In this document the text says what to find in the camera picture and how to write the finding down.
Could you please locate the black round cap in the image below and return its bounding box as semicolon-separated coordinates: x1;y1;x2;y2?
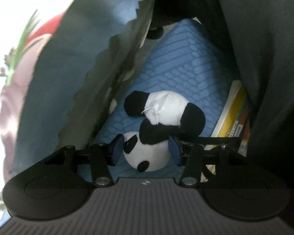
146;26;165;40

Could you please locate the floral bed sheet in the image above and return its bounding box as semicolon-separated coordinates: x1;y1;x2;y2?
0;0;91;216

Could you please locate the panda plush toy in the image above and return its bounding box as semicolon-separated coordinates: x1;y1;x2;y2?
123;90;206;172

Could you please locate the colourful book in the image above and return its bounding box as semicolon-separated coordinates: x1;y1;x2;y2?
233;98;252;157

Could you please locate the yellow book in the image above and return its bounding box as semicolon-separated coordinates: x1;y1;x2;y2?
210;80;247;153

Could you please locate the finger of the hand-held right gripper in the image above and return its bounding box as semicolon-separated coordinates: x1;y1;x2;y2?
43;134;124;187
168;137;248;187

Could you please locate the black bag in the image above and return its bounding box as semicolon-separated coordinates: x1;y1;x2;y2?
11;0;294;201

